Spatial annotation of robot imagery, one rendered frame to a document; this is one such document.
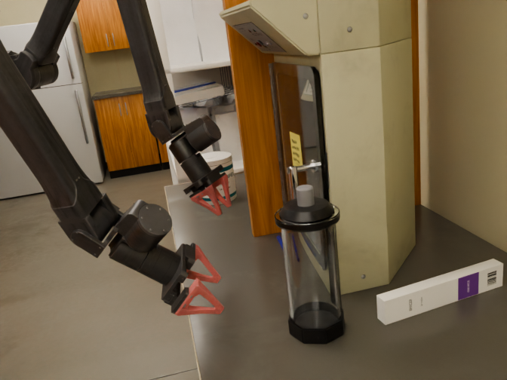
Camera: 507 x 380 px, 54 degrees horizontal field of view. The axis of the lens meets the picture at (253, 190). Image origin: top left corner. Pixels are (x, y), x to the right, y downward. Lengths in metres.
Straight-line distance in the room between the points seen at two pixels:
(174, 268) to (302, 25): 0.46
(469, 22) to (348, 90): 0.44
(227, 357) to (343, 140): 0.43
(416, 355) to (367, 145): 0.37
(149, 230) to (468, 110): 0.83
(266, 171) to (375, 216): 0.39
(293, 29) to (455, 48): 0.55
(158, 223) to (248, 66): 0.57
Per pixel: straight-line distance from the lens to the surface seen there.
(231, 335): 0.94
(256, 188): 1.29
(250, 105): 1.24
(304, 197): 0.81
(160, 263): 0.84
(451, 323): 0.96
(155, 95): 1.18
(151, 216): 0.78
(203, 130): 1.15
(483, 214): 1.31
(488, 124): 1.24
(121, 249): 0.83
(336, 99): 0.90
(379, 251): 1.02
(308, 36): 0.88
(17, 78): 0.76
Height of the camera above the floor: 1.46
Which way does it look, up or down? 18 degrees down
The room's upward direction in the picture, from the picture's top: 7 degrees counter-clockwise
